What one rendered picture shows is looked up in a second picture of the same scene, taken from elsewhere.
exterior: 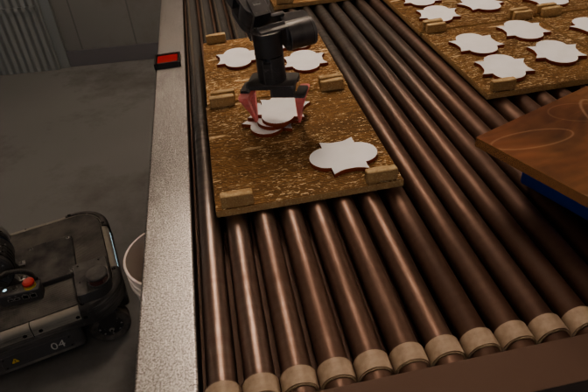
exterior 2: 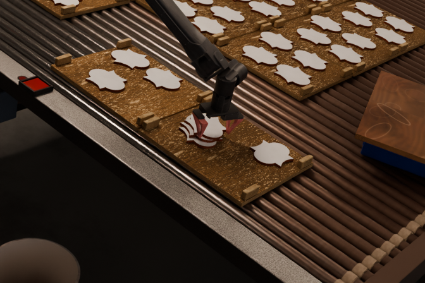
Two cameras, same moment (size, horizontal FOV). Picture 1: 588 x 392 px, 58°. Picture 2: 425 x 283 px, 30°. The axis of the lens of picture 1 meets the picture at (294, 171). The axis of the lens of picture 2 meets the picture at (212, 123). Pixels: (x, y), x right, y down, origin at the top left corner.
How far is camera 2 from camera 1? 1.72 m
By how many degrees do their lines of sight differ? 41
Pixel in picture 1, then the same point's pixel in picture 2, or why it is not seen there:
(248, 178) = (235, 179)
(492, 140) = (363, 134)
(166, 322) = (282, 266)
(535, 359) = not seen: outside the picture
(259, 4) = (222, 60)
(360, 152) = (279, 150)
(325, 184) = (279, 173)
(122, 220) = not seen: outside the picture
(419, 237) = (345, 193)
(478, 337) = (406, 231)
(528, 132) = (373, 127)
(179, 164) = (171, 178)
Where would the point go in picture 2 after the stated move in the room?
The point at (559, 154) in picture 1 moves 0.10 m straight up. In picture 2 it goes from (394, 138) to (406, 110)
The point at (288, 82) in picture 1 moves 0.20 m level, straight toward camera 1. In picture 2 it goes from (233, 108) to (280, 145)
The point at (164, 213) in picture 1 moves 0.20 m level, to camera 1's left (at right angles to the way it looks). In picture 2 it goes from (204, 211) to (145, 235)
